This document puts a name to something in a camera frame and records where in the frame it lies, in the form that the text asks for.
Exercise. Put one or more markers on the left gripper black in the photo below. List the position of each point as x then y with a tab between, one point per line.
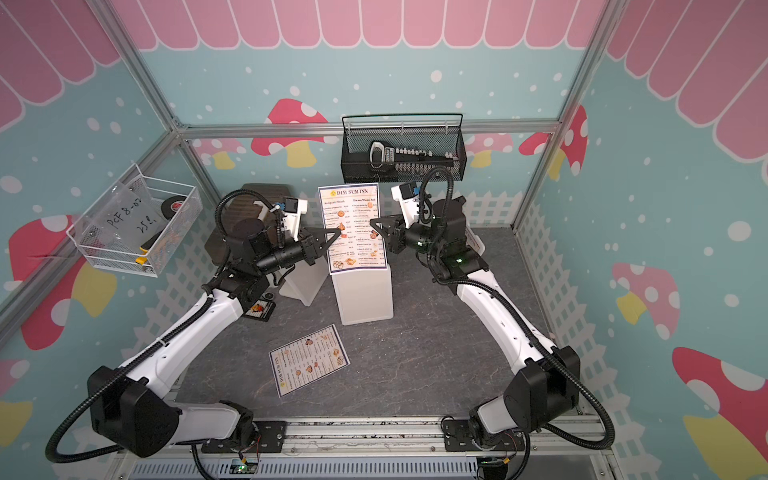
309	243

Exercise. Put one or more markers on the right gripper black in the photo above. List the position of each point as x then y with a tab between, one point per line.
396	237

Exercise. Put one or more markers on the dim sum menu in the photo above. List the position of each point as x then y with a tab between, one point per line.
349	209
307	359

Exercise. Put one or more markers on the white menu stand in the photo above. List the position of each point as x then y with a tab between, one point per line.
305	281
364	295

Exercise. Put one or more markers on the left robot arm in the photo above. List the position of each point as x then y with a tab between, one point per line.
126	407

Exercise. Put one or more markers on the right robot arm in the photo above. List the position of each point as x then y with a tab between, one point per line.
546	379

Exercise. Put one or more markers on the socket tool set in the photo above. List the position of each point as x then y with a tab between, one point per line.
390	160

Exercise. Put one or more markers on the brown lid storage box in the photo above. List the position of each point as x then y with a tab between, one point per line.
245	207

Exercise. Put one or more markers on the black tray with parts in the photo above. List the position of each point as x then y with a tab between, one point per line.
262	311

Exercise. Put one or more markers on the black tape roll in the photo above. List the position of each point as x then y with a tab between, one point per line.
171	205

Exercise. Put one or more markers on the yellow black utility knife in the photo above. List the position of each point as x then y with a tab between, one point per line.
145	249

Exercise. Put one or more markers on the clear plastic labelled bag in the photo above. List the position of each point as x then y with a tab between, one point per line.
123	219

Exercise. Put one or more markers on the small circuit board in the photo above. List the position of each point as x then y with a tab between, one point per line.
243	467

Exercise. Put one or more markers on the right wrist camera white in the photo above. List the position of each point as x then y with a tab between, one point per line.
407	196

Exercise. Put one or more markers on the black mesh wall basket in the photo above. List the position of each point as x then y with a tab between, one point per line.
438	132

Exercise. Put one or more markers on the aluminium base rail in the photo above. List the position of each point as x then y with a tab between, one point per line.
372	448

